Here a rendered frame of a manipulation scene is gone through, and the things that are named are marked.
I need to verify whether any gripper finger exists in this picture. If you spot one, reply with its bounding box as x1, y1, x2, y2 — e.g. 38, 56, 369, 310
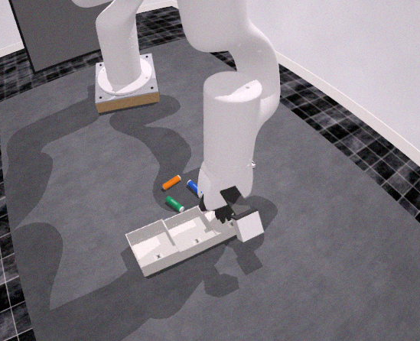
198, 196, 226, 223
223, 205, 232, 221

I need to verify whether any white three-compartment bin rack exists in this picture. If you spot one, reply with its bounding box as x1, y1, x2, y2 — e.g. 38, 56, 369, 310
128, 206, 236, 277

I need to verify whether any orange battery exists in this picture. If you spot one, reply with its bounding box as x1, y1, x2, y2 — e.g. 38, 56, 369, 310
162, 175, 181, 190

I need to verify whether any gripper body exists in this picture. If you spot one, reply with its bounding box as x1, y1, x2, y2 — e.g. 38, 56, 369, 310
197, 161, 253, 210

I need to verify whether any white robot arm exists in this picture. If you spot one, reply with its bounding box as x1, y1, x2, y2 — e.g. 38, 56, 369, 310
72, 0, 280, 242

